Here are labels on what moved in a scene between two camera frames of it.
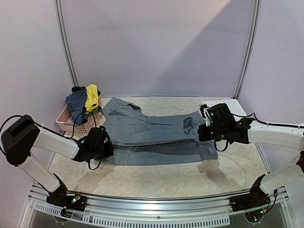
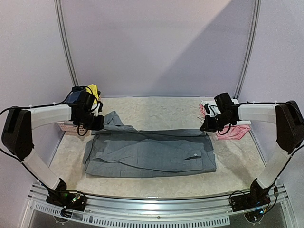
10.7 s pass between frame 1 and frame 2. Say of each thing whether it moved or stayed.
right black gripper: moved
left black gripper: moved
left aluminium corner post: stayed
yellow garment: stayed
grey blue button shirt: moved
